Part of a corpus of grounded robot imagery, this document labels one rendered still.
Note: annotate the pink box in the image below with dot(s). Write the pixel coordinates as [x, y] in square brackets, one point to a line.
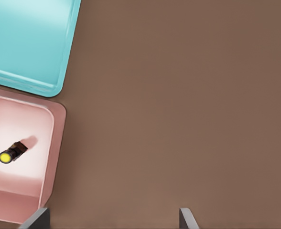
[16, 190]

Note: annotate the black button with yellow cap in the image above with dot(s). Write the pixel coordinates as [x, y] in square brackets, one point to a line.
[11, 153]

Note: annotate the pale blue-green tray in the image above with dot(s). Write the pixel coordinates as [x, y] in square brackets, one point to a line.
[25, 45]

